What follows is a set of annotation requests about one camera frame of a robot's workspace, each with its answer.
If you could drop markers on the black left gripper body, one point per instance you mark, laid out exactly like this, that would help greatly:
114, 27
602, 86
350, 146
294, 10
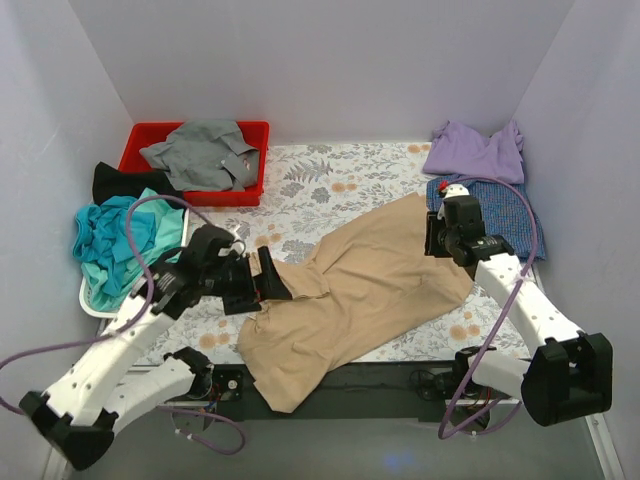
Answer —
248, 282

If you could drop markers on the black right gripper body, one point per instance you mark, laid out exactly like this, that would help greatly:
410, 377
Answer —
432, 234

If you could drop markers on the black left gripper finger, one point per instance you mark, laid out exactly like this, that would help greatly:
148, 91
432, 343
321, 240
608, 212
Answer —
240, 304
268, 282

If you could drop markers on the beige polo shirt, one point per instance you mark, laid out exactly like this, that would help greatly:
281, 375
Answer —
363, 285

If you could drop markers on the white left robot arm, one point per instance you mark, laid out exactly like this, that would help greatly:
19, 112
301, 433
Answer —
81, 413

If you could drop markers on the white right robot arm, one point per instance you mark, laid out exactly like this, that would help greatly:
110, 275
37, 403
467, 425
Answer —
568, 373

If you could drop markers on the blue checked shirt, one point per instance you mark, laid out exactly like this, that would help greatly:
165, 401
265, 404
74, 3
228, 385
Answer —
502, 210

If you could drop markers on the lavender t shirt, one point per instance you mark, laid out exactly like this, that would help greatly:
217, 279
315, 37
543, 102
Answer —
459, 149

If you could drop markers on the mint green t shirt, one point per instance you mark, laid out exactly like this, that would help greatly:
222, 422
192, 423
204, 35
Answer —
150, 220

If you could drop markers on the floral table mat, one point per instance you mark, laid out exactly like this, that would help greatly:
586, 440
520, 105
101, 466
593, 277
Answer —
310, 191

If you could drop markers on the grey button shirt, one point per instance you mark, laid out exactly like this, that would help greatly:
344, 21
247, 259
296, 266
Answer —
206, 155

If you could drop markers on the blue t shirt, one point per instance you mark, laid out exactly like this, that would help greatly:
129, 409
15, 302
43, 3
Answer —
102, 245

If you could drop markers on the white laundry basket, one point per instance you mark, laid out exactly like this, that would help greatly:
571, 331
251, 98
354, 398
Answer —
92, 300

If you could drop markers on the black t shirt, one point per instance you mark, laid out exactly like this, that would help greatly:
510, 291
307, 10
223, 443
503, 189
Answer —
109, 182

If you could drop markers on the red plastic bin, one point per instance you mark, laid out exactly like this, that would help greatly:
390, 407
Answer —
256, 134

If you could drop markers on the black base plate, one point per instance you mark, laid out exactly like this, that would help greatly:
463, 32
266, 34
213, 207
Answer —
361, 390

